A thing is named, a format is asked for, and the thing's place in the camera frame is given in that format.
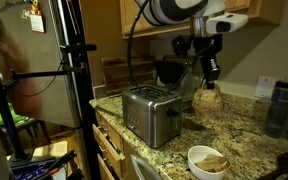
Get wooden kitchen drawers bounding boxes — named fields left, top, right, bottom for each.
left=92, top=112, right=125, bottom=180

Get wooden cutting board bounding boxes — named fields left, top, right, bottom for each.
left=102, top=57, right=154, bottom=95

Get black coffee maker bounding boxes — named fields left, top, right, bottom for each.
left=154, top=55, right=191, bottom=89

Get upper wooden cabinet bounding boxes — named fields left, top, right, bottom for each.
left=120, top=0, right=287, bottom=39

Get bread slice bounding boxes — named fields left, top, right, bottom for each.
left=192, top=85, right=224, bottom=116
left=195, top=154, right=230, bottom=173

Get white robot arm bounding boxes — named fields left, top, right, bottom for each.
left=134, top=0, right=248, bottom=89

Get dark grey water bottle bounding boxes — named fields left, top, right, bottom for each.
left=264, top=80, right=288, bottom=138

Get black camera tripod stand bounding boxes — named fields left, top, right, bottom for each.
left=0, top=0, right=102, bottom=180

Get white wall outlet plate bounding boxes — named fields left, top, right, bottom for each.
left=254, top=76, right=276, bottom=99

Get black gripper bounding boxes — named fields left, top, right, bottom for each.
left=193, top=35, right=222, bottom=89

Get stainless steel toaster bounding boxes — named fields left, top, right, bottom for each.
left=122, top=85, right=182, bottom=149

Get white ceramic bowl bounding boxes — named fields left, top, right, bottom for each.
left=187, top=145, right=230, bottom=180

